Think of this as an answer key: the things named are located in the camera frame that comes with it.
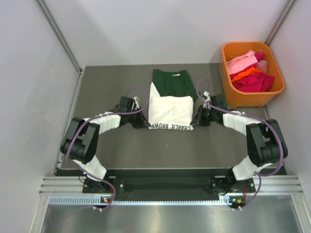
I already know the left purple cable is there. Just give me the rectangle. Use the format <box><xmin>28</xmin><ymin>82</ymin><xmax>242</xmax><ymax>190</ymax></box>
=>
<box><xmin>65</xmin><ymin>87</ymin><xmax>148</xmax><ymax>215</ymax></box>

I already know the orange t shirt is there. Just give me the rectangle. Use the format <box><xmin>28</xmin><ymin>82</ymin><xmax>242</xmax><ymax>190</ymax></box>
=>
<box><xmin>231</xmin><ymin>67</ymin><xmax>263</xmax><ymax>83</ymax></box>

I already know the pink t shirt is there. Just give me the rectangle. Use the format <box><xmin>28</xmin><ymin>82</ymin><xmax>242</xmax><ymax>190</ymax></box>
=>
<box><xmin>227</xmin><ymin>50</ymin><xmax>257</xmax><ymax>75</ymax></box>

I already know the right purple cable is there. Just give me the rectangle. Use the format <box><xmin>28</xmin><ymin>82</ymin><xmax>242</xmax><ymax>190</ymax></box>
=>
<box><xmin>195</xmin><ymin>78</ymin><xmax>285</xmax><ymax>211</ymax></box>

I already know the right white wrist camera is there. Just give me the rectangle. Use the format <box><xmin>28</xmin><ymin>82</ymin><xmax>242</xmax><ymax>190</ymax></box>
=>
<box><xmin>203</xmin><ymin>91</ymin><xmax>211</xmax><ymax>106</ymax></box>

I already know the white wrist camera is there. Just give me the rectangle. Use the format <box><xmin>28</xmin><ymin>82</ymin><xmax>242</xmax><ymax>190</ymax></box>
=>
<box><xmin>133</xmin><ymin>97</ymin><xmax>140</xmax><ymax>111</ymax></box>
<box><xmin>203</xmin><ymin>91</ymin><xmax>211</xmax><ymax>106</ymax></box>

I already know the purple cable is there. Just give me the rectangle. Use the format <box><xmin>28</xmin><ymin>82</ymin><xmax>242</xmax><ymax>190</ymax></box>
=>
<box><xmin>65</xmin><ymin>87</ymin><xmax>148</xmax><ymax>215</ymax></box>
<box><xmin>195</xmin><ymin>78</ymin><xmax>285</xmax><ymax>211</ymax></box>

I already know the orange plastic laundry basket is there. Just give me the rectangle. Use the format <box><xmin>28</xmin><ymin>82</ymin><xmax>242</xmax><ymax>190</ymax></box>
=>
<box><xmin>220</xmin><ymin>42</ymin><xmax>285</xmax><ymax>107</ymax></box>

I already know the white and green t shirt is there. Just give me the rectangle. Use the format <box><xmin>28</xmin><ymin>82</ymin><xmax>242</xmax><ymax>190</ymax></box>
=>
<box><xmin>148</xmin><ymin>69</ymin><xmax>198</xmax><ymax>131</ymax></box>

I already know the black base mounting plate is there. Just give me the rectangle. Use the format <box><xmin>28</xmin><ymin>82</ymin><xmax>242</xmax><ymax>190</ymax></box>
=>
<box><xmin>82</xmin><ymin>167</ymin><xmax>236</xmax><ymax>201</ymax></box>

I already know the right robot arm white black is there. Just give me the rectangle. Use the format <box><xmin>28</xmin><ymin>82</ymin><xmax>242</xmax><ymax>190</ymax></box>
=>
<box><xmin>190</xmin><ymin>92</ymin><xmax>288</xmax><ymax>192</ymax></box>

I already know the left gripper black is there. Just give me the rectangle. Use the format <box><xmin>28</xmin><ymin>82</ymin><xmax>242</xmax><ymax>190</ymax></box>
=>
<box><xmin>127</xmin><ymin>106</ymin><xmax>151</xmax><ymax>129</ymax></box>

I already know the grey slotted cable duct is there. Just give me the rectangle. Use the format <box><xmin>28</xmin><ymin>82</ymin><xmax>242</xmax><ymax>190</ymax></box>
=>
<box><xmin>49</xmin><ymin>196</ymin><xmax>245</xmax><ymax>207</ymax></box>

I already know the aluminium frame rail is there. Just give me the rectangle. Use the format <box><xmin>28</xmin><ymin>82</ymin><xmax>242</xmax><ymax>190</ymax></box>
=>
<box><xmin>39</xmin><ymin>175</ymin><xmax>303</xmax><ymax>196</ymax></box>

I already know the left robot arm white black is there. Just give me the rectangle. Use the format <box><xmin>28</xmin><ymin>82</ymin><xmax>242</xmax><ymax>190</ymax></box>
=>
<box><xmin>60</xmin><ymin>96</ymin><xmax>151</xmax><ymax>193</ymax></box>

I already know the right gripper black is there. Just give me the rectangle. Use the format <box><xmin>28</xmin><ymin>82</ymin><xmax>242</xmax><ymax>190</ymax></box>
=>
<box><xmin>190</xmin><ymin>105</ymin><xmax>217</xmax><ymax>127</ymax></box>

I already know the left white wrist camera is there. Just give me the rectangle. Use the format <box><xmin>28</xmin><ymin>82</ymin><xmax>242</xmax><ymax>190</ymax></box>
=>
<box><xmin>133</xmin><ymin>97</ymin><xmax>140</xmax><ymax>111</ymax></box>

